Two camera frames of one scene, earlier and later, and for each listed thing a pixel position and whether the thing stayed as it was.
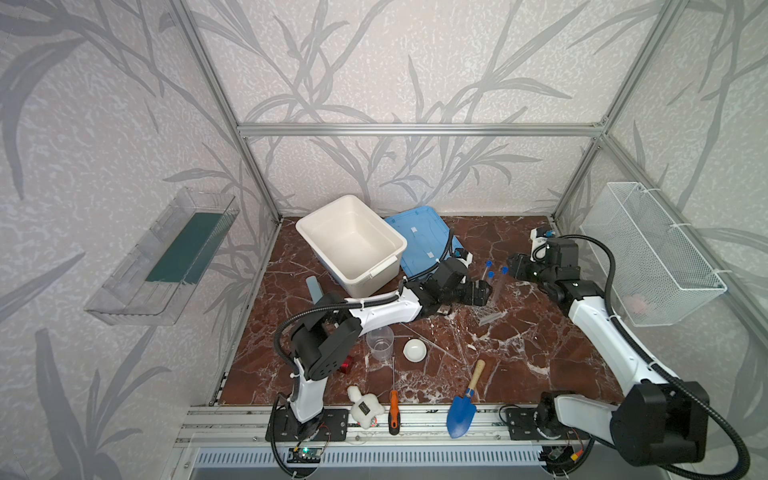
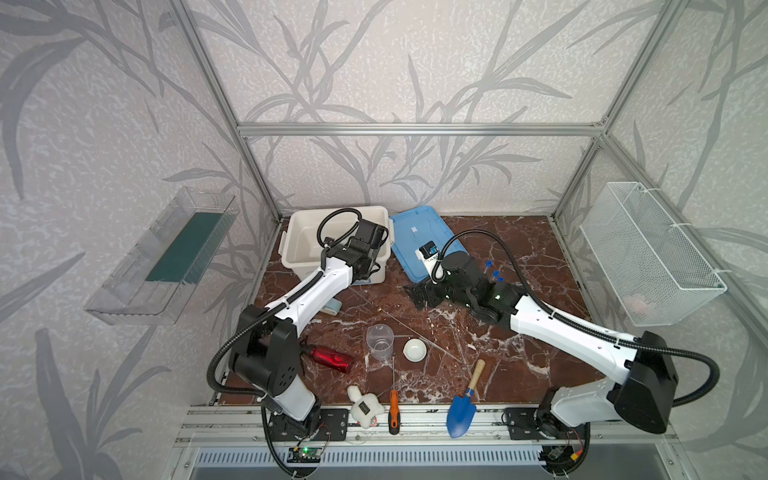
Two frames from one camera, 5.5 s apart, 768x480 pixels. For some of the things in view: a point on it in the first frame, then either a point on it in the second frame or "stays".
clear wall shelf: x=155 y=282 stays
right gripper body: x=520 y=265 to x=437 y=288
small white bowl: x=414 y=350 stays
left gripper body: x=477 y=293 to x=372 y=262
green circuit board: x=304 y=455 stays
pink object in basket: x=634 y=304 stays
